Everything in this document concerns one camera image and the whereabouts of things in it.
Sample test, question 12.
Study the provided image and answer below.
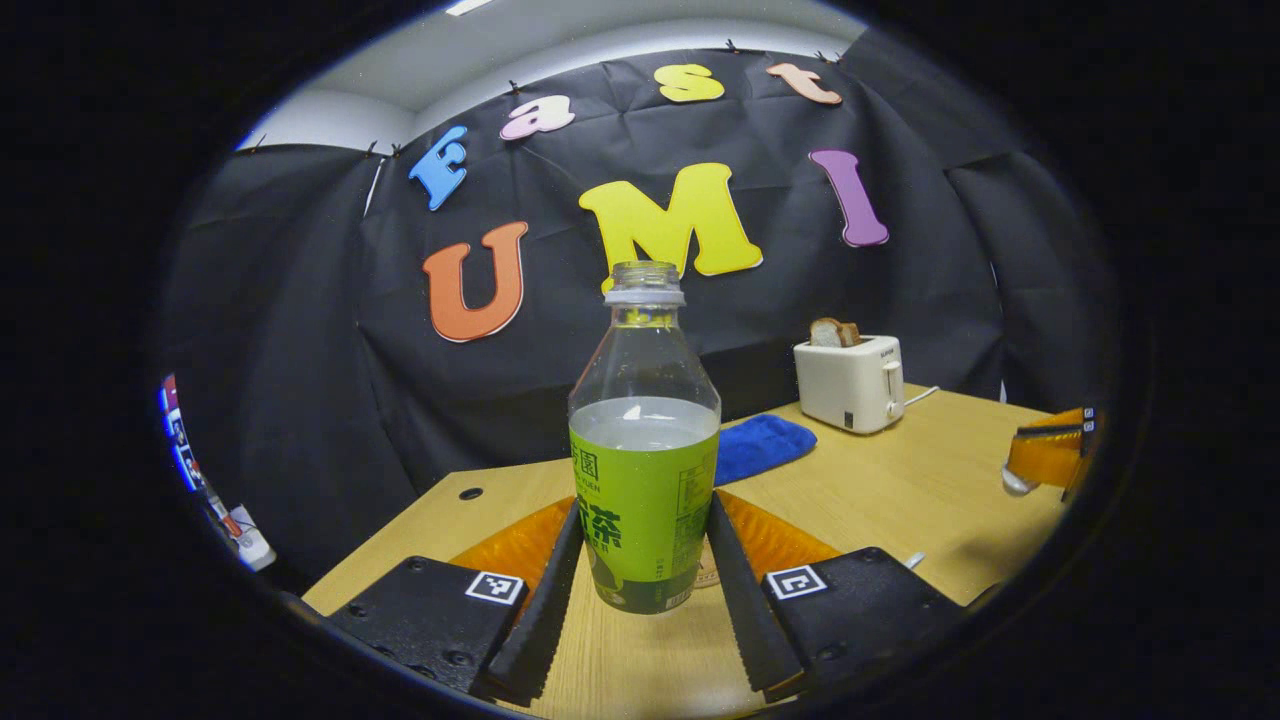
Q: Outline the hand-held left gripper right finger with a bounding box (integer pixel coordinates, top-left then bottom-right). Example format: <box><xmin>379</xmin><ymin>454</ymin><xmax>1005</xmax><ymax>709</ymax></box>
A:
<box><xmin>705</xmin><ymin>490</ymin><xmax>969</xmax><ymax>701</ymax></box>

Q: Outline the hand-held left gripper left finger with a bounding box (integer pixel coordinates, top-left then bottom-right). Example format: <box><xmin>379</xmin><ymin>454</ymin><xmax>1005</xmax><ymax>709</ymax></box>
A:
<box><xmin>328</xmin><ymin>497</ymin><xmax>586</xmax><ymax>706</ymax></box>

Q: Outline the green label water bottle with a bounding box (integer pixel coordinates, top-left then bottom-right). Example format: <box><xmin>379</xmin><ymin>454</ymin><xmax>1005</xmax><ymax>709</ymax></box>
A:
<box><xmin>567</xmin><ymin>261</ymin><xmax>723</xmax><ymax>615</ymax></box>

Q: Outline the blue towel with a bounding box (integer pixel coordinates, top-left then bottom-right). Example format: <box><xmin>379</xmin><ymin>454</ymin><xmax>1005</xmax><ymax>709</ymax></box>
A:
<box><xmin>714</xmin><ymin>414</ymin><xmax>819</xmax><ymax>488</ymax></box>

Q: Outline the white toaster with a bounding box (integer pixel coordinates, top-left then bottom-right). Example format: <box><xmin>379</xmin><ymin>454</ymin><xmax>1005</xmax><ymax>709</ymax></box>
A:
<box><xmin>793</xmin><ymin>335</ymin><xmax>907</xmax><ymax>435</ymax></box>

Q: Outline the white side desk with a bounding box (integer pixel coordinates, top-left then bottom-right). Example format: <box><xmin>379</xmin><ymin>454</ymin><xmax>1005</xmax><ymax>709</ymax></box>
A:
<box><xmin>232</xmin><ymin>505</ymin><xmax>278</xmax><ymax>573</ymax></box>

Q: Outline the computer monitor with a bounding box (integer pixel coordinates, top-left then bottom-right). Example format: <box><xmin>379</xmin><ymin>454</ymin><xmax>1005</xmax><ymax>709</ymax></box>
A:
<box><xmin>158</xmin><ymin>374</ymin><xmax>209</xmax><ymax>493</ymax></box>

